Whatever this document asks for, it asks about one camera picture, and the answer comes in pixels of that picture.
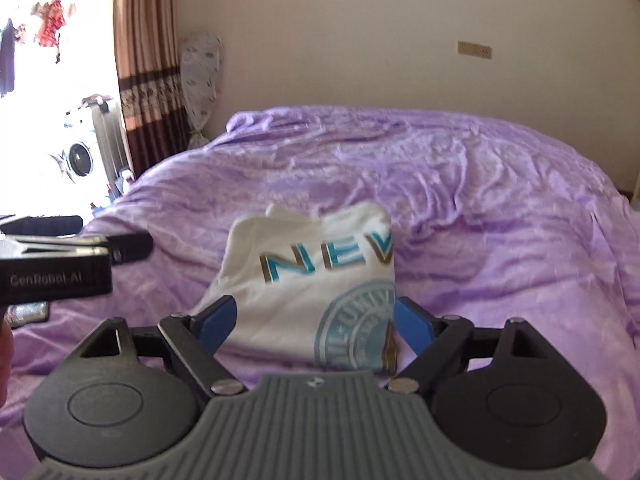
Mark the brown striped curtain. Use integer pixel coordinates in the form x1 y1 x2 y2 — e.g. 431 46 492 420
113 0 189 176

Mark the person's left hand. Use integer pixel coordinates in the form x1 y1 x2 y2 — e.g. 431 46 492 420
0 318 14 406

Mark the dark blue hanging garment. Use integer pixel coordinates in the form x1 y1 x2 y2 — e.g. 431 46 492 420
0 18 15 96

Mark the purple floral bed cover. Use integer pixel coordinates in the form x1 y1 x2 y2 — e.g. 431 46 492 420
1 106 639 479

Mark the white washing machine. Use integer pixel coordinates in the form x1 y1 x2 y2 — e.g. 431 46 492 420
50 94 130 207

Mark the red hanging garment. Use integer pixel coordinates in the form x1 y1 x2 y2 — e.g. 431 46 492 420
32 0 66 63

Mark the white printed t-shirt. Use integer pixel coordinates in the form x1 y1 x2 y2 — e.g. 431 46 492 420
198 202 397 374

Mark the brown wall socket plate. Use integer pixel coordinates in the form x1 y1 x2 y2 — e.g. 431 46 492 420
457 41 492 60

